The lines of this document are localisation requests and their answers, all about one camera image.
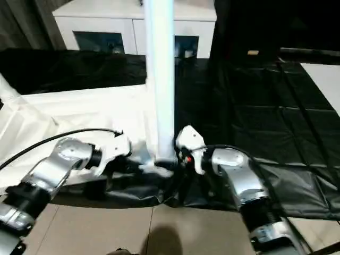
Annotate white plastic table top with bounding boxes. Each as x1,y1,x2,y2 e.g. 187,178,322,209
0,76,175,195

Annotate white plastic table leg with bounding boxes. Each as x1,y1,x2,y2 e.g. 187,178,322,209
143,0,177,163
0,73,20,100

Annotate black mat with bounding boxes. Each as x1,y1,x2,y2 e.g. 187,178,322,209
0,47,340,221

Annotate white cabinet with glass doors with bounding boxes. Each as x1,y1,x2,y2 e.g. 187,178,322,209
52,0,217,59

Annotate white flat panel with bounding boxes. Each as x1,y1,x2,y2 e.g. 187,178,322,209
299,62,340,120

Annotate black metal bar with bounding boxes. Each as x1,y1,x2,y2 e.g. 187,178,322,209
279,47,340,56

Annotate grey curtain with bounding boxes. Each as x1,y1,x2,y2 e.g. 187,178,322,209
0,0,66,50

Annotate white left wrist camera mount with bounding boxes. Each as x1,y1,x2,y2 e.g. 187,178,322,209
96,131,133,178

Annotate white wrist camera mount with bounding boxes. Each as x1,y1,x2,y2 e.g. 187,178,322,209
175,125,207,175
96,131,133,178

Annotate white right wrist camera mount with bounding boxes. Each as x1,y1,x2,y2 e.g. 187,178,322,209
175,125,207,175

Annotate black folding table frame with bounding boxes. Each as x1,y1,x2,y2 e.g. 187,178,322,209
312,240,340,255

